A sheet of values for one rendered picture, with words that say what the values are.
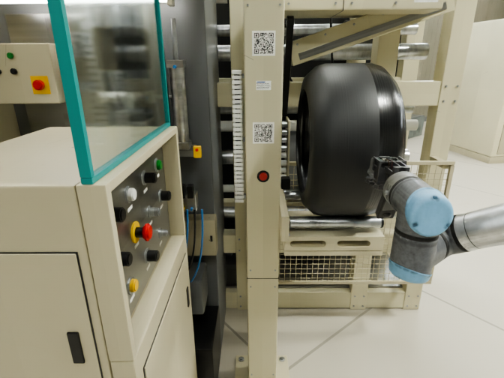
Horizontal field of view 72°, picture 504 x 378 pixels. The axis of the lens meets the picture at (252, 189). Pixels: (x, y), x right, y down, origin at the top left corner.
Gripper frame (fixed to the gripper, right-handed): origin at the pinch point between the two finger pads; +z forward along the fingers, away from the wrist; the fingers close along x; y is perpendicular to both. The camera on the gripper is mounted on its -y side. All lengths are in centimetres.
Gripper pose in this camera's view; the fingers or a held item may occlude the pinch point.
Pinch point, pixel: (373, 172)
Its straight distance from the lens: 110.9
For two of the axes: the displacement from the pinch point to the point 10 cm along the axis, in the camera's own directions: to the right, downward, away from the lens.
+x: -10.0, 0.1, 0.1
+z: 0.1, -3.4, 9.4
